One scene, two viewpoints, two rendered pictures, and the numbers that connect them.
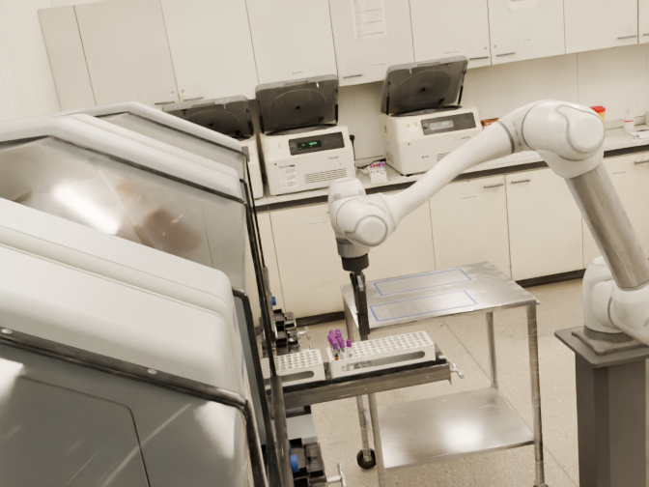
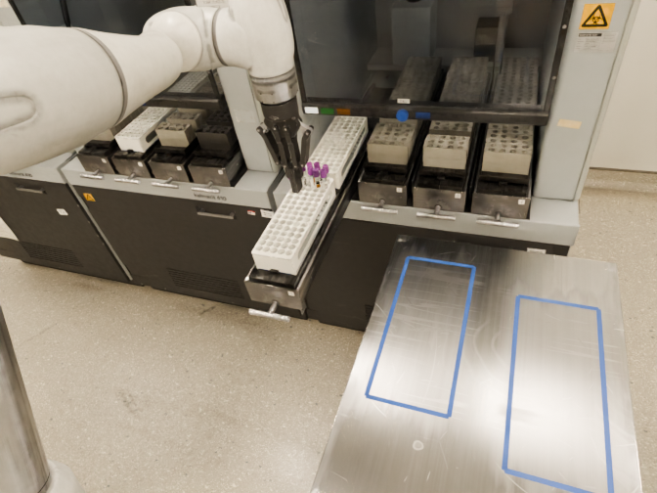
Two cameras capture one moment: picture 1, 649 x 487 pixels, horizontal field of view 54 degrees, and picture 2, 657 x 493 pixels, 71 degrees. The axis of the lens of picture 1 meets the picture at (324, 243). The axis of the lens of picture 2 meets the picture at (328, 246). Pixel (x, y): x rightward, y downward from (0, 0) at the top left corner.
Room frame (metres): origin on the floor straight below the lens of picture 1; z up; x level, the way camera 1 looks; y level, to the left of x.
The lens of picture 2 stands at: (2.19, -0.82, 1.56)
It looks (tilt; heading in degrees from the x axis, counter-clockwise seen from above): 44 degrees down; 121
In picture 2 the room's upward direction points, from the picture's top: 11 degrees counter-clockwise
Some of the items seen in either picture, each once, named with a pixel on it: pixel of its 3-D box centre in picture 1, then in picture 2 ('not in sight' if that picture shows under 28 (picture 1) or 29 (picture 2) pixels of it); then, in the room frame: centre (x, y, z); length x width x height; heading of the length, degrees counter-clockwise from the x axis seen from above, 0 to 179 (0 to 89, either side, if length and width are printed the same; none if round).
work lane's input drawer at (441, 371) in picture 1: (335, 381); (320, 204); (1.68, 0.02, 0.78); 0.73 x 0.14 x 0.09; 95
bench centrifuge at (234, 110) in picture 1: (214, 149); not in sight; (4.23, 0.62, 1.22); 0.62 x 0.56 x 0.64; 3
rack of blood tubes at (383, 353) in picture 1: (380, 356); (297, 222); (1.69, -0.11, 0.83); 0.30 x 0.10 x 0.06; 95
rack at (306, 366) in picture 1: (270, 375); (337, 151); (1.66, 0.20, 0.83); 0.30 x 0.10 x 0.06; 95
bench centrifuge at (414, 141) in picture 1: (427, 113); not in sight; (4.35, -0.81, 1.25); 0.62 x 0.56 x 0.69; 4
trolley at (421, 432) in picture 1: (440, 392); (468, 460); (2.18, -0.36, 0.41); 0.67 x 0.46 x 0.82; 94
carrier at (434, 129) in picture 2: not in sight; (450, 138); (1.96, 0.30, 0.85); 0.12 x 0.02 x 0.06; 4
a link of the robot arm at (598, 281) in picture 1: (611, 291); not in sight; (1.84, -0.86, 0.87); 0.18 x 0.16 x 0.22; 9
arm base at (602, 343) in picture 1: (606, 329); not in sight; (1.87, -0.85, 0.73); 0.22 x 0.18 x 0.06; 5
